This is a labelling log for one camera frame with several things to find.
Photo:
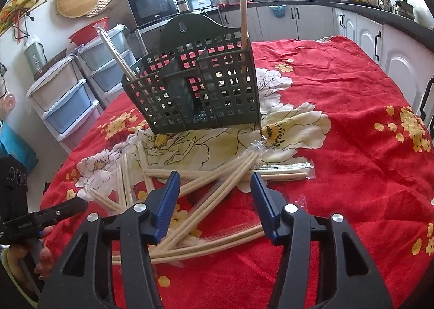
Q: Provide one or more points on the wrapped chopsticks on cloth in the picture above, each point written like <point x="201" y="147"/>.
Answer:
<point x="283" y="172"/>

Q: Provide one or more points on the loose chopsticks pair front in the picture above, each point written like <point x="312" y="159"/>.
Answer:
<point x="207" y="206"/>

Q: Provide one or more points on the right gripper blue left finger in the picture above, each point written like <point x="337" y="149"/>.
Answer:
<point x="162" y="203"/>

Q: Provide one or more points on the pastel drawer tower left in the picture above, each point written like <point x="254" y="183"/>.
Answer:
<point x="65" y="102"/>

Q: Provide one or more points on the white lower cabinets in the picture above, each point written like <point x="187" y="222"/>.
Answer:
<point x="408" y="63"/>

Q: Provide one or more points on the red floral tablecloth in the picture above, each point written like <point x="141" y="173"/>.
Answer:
<point x="324" y="102"/>

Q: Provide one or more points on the dark green utensil basket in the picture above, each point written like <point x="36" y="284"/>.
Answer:
<point x="201" y="76"/>

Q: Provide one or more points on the blue storage box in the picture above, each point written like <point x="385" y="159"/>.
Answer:
<point x="199" y="4"/>

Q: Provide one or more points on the black countertop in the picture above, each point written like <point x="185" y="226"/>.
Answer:
<point x="421" y="34"/>

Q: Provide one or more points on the pastel drawer tower right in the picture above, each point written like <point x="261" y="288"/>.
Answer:
<point x="105" y="73"/>

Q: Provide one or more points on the chopsticks pair lower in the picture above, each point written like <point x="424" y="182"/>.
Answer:
<point x="208" y="247"/>

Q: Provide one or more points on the blue hanging bin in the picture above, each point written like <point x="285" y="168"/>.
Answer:
<point x="278" y="11"/>

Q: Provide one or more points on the green thermos bag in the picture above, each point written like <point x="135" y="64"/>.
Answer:
<point x="34" y="53"/>

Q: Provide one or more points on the steel kettle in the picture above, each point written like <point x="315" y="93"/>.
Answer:
<point x="385" y="5"/>

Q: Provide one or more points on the dark kettle pot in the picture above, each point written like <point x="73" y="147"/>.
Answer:
<point x="404" y="9"/>

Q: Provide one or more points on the pastel drawer tower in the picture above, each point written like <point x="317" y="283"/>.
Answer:
<point x="65" y="102"/>
<point x="105" y="73"/>

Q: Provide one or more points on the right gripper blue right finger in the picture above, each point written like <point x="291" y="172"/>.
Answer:
<point x="269" y="204"/>

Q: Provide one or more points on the red plastic basin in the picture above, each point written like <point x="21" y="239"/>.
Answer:
<point x="88" y="32"/>

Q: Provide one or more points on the black microwave oven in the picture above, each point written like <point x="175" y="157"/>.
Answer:
<point x="141" y="13"/>

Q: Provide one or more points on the fruit picture left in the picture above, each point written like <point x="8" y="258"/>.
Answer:
<point x="15" y="10"/>

